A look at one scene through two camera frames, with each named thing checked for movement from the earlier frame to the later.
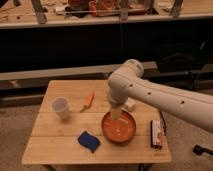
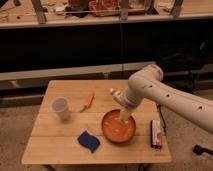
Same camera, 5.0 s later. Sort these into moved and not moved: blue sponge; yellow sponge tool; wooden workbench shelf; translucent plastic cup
Moved: yellow sponge tool
Not moved: blue sponge; wooden workbench shelf; translucent plastic cup
